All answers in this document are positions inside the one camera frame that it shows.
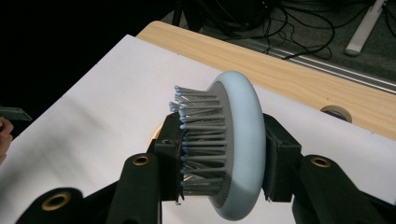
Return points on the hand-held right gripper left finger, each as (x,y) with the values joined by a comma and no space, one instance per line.
(166,155)

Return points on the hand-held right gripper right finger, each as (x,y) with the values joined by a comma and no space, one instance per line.
(281,155)

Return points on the cream ribbed round container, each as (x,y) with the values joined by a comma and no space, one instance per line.
(157,133)

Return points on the light blue hairbrush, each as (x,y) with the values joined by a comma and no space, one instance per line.
(246,140)

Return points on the white table sheet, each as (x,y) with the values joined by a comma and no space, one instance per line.
(109,93)

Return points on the white metal stand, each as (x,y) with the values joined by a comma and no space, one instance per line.
(364,28)

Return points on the metal floor rail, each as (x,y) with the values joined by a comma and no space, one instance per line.
(336,70)

